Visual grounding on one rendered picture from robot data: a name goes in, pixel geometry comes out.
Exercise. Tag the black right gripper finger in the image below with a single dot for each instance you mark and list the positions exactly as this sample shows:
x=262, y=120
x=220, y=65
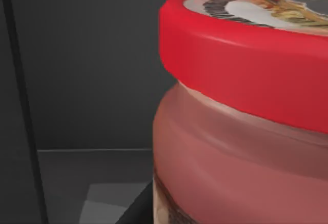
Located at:
x=140, y=208

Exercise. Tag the red lidded brown jar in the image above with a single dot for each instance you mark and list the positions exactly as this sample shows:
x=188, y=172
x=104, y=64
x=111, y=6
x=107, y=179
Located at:
x=243, y=121

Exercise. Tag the grey cabinet with dark inside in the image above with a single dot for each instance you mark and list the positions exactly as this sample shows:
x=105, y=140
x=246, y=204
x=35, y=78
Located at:
x=77, y=67

